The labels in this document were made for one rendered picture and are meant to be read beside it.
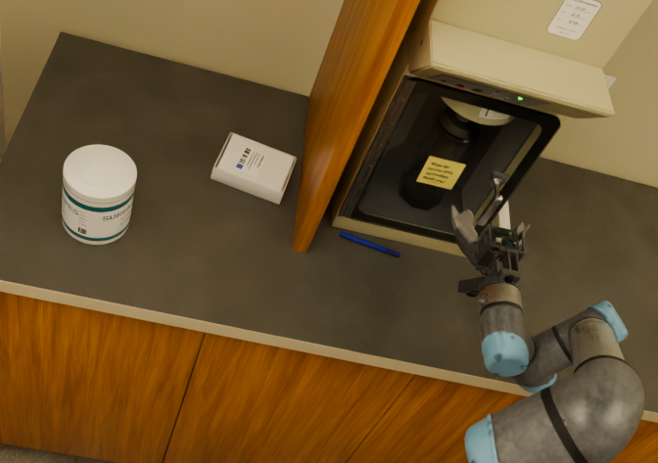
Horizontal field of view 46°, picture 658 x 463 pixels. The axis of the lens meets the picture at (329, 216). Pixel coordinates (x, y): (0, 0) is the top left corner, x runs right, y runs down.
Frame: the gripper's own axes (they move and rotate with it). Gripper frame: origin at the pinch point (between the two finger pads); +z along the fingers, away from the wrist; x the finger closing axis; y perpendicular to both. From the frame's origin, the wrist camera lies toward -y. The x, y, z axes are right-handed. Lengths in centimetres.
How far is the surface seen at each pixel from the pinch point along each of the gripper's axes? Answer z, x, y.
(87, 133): 16, 82, -21
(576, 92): -3.2, 1.4, 36.5
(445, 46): -0.8, 24.2, 36.5
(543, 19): 5.7, 9.1, 42.2
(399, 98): 4.5, 25.6, 19.6
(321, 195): -3.4, 33.6, -1.7
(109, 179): -8, 73, -6
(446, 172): 4.4, 10.2, 4.7
